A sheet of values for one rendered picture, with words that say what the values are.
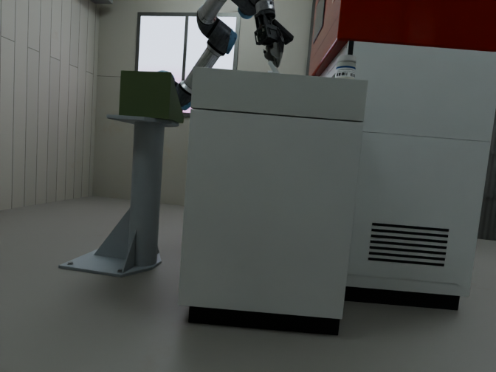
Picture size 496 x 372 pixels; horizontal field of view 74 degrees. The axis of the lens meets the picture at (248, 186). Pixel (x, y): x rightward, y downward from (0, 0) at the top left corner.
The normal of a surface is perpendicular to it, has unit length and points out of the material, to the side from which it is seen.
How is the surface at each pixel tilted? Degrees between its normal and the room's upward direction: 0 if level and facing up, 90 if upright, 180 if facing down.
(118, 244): 90
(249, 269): 90
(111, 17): 90
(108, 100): 90
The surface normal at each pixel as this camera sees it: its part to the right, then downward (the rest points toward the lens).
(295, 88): -0.02, 0.08
